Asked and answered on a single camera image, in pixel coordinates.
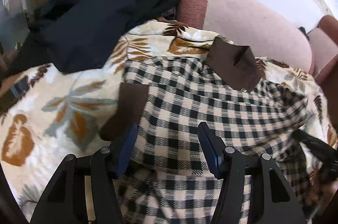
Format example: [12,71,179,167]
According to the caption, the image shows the black cream checked coat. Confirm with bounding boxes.
[100,37,329,223]

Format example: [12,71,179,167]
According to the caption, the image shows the leaf-print fleece blanket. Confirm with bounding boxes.
[1,21,337,223]

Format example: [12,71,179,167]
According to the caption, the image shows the pink and maroon pillow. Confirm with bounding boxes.
[307,15,337,84]

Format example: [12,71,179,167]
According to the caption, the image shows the small black object behind pillow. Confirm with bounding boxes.
[298,26,309,41]

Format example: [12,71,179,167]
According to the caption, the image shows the long pink bolster pillow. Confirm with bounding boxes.
[176,0,314,73]

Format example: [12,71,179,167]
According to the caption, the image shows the dark navy garment pile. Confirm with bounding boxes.
[5,0,181,77]

